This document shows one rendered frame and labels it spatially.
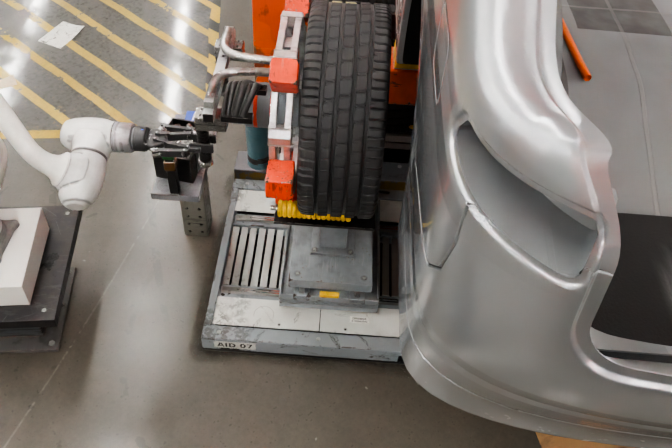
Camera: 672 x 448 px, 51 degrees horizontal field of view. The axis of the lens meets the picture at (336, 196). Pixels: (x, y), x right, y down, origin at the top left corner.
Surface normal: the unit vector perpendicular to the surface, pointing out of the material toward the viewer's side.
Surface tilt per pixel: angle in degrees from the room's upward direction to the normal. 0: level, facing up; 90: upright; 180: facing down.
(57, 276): 0
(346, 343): 0
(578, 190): 72
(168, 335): 0
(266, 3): 90
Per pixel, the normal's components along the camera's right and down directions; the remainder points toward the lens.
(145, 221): 0.05, -0.69
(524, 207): 0.26, -0.55
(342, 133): -0.02, 0.29
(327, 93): 0.00, 0.00
